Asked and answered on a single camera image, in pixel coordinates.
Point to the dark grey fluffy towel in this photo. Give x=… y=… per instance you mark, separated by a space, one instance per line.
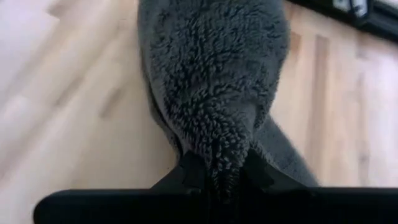
x=214 y=77

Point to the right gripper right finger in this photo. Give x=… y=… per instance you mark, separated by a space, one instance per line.
x=258 y=174

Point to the black aluminium table frame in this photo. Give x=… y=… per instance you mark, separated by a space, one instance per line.
x=379 y=25

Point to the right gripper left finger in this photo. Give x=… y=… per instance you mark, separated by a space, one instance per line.
x=192 y=171

